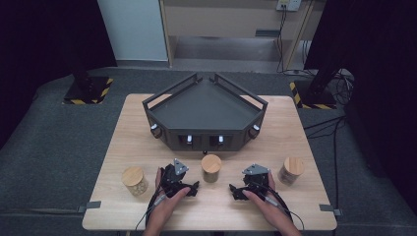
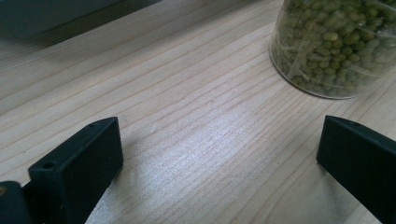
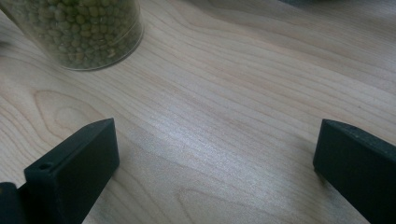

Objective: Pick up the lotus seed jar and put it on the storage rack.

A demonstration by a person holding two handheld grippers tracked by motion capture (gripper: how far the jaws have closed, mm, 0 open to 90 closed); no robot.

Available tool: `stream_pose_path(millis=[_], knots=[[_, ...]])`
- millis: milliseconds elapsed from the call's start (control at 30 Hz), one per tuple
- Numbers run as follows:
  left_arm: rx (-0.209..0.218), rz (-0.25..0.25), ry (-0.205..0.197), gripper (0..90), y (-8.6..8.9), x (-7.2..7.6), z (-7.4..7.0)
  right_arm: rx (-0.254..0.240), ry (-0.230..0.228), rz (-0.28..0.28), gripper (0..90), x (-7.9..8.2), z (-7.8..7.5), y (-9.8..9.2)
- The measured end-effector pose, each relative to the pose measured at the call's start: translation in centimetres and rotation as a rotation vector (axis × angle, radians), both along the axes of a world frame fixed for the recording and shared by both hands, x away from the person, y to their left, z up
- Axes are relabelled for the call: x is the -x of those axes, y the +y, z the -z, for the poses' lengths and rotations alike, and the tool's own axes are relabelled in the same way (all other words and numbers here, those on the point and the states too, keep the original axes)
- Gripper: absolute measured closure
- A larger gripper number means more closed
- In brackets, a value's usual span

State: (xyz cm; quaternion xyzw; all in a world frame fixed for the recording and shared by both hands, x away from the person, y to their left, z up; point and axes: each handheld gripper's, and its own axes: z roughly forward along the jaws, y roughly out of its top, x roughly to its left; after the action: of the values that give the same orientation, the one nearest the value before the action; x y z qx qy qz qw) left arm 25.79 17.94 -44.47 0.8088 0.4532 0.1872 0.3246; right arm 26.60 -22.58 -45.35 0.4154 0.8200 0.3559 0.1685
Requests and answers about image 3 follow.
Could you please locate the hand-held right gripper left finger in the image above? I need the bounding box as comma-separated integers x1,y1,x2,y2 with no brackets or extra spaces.
23,118,120,224

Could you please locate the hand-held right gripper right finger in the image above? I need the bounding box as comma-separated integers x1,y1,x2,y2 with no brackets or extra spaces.
312,119,396,224

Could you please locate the glass jar of green beans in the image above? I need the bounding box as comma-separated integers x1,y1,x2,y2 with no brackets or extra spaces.
0,0,145,71

